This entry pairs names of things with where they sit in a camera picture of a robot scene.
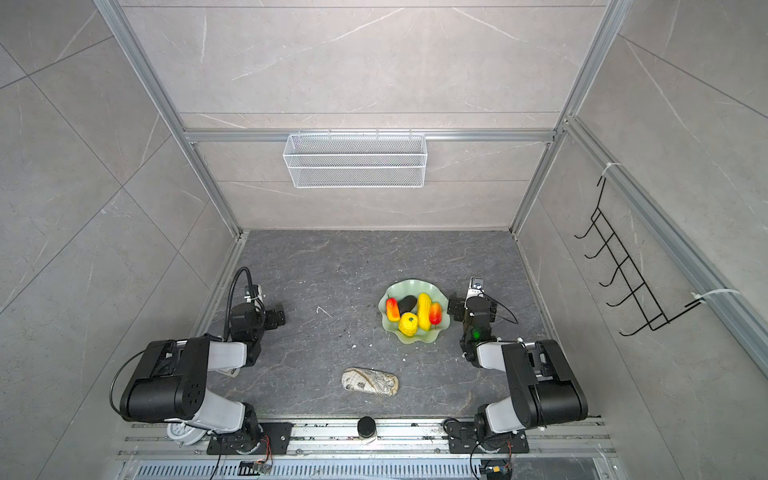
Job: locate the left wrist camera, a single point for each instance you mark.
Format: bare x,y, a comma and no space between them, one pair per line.
253,295

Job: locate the green wavy fruit bowl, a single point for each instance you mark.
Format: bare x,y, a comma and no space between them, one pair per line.
415,287

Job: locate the red yellow fake mango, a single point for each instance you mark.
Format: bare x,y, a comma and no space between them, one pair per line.
392,310

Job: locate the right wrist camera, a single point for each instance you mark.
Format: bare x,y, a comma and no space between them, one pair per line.
475,288

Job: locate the round yellow fake fruit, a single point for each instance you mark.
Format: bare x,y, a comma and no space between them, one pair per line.
408,324

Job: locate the black wire hook rack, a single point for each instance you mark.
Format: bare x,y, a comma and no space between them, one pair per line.
627,272

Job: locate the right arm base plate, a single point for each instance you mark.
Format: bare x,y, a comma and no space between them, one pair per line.
465,438

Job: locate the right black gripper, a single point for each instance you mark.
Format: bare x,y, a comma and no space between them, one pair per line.
459,312

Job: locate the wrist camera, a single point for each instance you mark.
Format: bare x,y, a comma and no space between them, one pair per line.
253,295
475,288

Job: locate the white wire mesh basket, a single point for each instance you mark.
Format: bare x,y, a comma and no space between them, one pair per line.
360,160

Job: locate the black round knob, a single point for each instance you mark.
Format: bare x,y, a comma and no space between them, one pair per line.
366,428

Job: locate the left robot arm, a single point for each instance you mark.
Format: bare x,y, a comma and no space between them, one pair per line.
169,383

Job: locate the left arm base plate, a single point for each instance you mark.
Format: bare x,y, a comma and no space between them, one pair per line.
273,436

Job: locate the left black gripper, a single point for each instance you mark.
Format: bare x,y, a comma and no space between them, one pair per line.
272,321

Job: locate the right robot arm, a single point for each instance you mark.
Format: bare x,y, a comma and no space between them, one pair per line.
543,389

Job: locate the red orange fake mango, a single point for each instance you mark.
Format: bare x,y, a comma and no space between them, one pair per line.
435,314

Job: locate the long yellow fake fruit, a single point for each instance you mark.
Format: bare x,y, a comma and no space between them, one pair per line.
424,304

